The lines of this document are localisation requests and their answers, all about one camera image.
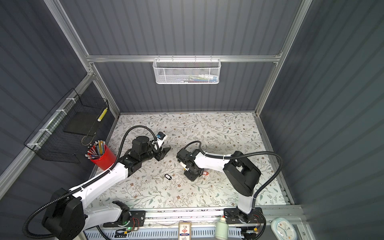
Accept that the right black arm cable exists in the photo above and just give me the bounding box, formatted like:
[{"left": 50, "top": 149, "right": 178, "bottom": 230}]
[{"left": 182, "top": 140, "right": 283, "bottom": 211}]

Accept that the black wire wall basket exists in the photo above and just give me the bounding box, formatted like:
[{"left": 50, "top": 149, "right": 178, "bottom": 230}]
[{"left": 24, "top": 91, "right": 109, "bottom": 164}]

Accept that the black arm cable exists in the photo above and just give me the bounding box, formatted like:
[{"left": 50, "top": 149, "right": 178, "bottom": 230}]
[
  {"left": 22, "top": 125, "right": 160, "bottom": 240},
  {"left": 182, "top": 140, "right": 283, "bottom": 211}
]

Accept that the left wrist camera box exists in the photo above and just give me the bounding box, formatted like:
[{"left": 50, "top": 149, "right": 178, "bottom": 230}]
[{"left": 156, "top": 132, "right": 167, "bottom": 148}]

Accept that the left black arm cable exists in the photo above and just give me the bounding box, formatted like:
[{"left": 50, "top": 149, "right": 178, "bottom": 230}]
[{"left": 22, "top": 125, "right": 160, "bottom": 240}]

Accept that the pale green bottle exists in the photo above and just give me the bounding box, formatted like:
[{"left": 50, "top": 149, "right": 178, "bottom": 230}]
[{"left": 215, "top": 216, "right": 229, "bottom": 240}]

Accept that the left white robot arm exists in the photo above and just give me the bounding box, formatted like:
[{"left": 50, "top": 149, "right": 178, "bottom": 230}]
[{"left": 42, "top": 132, "right": 170, "bottom": 240}]

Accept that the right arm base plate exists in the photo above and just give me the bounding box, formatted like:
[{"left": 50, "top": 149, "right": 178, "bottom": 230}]
[{"left": 224, "top": 208, "right": 266, "bottom": 225}]

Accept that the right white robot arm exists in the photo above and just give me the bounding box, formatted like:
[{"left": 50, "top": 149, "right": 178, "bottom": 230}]
[{"left": 177, "top": 149, "right": 262, "bottom": 215}]

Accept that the white analog clock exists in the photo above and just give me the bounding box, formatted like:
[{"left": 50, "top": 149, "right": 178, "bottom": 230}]
[{"left": 271, "top": 218, "right": 298, "bottom": 240}]

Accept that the small card box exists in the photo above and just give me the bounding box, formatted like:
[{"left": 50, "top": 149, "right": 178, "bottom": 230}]
[{"left": 178, "top": 222, "right": 191, "bottom": 240}]

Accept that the white mesh wall basket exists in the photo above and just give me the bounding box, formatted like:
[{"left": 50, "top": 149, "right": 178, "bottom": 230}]
[{"left": 153, "top": 59, "right": 222, "bottom": 85}]

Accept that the red pencil cup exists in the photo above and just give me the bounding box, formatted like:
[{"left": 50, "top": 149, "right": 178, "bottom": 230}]
[{"left": 85, "top": 140, "right": 117, "bottom": 171}]

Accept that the yellow marker in basket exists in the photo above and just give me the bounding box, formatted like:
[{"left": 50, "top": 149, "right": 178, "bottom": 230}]
[{"left": 97, "top": 107, "right": 108, "bottom": 122}]

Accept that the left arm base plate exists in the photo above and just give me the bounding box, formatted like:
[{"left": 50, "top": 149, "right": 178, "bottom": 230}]
[{"left": 103, "top": 211, "right": 147, "bottom": 228}]

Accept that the slotted cable duct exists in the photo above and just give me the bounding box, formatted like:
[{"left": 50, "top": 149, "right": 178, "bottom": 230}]
[{"left": 84, "top": 227, "right": 244, "bottom": 240}]

